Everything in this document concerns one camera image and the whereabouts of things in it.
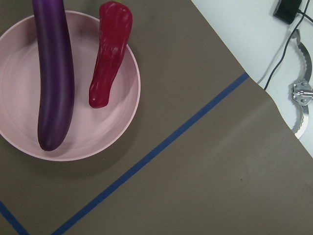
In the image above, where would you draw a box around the small black usb device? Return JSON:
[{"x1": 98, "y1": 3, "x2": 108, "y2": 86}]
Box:
[{"x1": 273, "y1": 0, "x2": 302, "y2": 24}]

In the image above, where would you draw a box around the green handled reacher stick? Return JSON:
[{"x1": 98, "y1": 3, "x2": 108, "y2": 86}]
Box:
[{"x1": 292, "y1": 29, "x2": 313, "y2": 139}]

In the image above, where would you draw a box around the red toy chili pepper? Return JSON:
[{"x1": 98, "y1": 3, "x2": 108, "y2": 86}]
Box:
[{"x1": 89, "y1": 1, "x2": 133, "y2": 109}]

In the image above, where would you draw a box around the purple toy eggplant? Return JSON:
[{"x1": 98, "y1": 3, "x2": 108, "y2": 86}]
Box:
[{"x1": 32, "y1": 0, "x2": 75, "y2": 151}]

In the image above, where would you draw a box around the pink plate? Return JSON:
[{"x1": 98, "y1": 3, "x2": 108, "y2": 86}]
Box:
[{"x1": 0, "y1": 11, "x2": 140, "y2": 162}]

